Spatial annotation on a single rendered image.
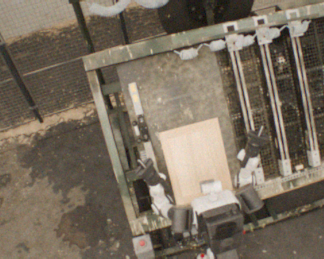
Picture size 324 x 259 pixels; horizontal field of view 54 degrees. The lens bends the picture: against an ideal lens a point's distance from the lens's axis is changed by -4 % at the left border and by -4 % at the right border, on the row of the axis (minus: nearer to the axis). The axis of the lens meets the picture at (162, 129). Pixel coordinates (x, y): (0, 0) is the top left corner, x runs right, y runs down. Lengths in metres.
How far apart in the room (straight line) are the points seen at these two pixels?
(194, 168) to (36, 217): 2.06
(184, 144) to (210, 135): 0.20
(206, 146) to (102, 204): 1.63
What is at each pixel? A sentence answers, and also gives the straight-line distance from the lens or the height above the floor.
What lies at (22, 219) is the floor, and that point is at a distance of 3.91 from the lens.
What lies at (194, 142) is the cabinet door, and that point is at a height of 1.22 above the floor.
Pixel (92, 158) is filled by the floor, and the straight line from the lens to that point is 4.03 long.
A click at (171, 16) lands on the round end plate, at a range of 2.60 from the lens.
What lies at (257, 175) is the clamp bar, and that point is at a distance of 2.51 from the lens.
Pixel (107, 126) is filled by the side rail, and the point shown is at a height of 1.46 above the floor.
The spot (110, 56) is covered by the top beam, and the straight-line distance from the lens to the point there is 2.20.
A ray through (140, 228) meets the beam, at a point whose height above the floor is 0.85.
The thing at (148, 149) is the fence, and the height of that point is 1.27.
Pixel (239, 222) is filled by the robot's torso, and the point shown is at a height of 1.38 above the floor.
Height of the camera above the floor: 3.07
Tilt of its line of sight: 48 degrees down
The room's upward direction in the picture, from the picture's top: 9 degrees counter-clockwise
